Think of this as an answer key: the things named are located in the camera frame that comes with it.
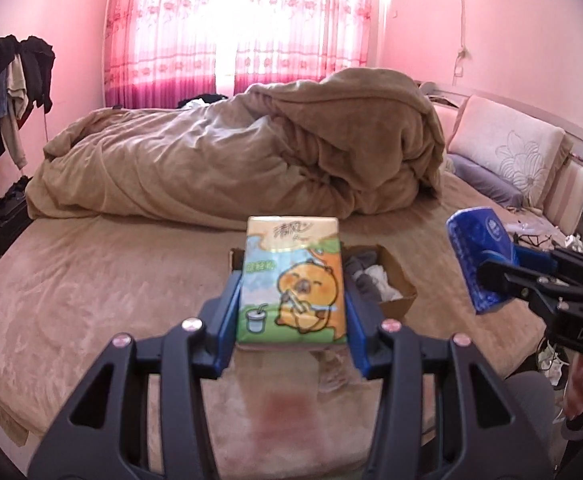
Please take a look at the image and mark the brown cardboard box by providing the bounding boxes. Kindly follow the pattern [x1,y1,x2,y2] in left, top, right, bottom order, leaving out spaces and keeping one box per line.
[228,242,419,321]

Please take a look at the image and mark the tan fleece blanket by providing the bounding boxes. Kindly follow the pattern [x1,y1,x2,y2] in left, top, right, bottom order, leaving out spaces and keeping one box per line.
[26,68,445,230]

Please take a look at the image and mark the person's right hand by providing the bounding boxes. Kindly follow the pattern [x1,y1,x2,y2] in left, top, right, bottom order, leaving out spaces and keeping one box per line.
[563,353,583,419]

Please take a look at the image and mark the pink window curtain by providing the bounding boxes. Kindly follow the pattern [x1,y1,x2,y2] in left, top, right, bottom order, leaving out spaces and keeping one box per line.
[104,0,373,108]

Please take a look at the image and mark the blue tissue pack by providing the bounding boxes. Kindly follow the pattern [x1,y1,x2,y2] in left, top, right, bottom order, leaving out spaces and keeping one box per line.
[447,207,518,314]

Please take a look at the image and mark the cartoon tissue pack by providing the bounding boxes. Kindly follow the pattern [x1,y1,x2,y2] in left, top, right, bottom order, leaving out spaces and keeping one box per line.
[237,216,347,350]

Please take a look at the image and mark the floral cream pillow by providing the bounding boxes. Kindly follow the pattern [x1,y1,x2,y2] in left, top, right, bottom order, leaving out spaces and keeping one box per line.
[448,96,572,210]

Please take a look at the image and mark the brown bed sheet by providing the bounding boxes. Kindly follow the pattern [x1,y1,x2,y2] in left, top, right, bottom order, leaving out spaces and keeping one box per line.
[0,174,544,479]

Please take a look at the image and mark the clear plastic snack bag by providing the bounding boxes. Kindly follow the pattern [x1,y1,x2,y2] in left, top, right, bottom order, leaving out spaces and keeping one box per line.
[311,347,363,393]

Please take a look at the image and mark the purple grey pillow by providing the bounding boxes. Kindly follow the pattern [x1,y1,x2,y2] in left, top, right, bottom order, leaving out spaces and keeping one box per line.
[448,154,523,209]

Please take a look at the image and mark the hanging dark clothes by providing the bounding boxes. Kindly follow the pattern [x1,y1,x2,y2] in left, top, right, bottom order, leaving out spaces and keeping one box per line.
[0,35,56,169]

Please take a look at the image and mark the dark grey sock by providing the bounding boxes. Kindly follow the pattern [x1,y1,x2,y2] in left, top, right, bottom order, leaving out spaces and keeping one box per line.
[345,250,380,304]

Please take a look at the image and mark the white sock in box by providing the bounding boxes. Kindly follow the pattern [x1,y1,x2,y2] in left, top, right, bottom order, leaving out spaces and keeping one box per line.
[364,264,403,302]

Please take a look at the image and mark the padded headboard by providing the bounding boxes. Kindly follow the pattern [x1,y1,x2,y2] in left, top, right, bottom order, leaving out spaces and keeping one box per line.
[421,81,583,235]

